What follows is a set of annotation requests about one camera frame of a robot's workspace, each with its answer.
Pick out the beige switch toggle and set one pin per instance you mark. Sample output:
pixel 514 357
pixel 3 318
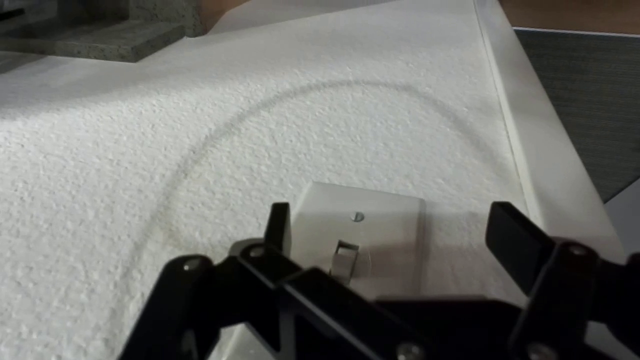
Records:
pixel 344 260

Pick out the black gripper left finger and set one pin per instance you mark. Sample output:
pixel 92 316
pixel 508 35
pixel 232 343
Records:
pixel 226 312

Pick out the beige light switch plate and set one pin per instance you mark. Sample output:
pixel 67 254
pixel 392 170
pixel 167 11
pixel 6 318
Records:
pixel 386 260

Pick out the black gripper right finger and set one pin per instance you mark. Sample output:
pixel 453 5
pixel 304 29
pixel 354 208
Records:
pixel 572 301

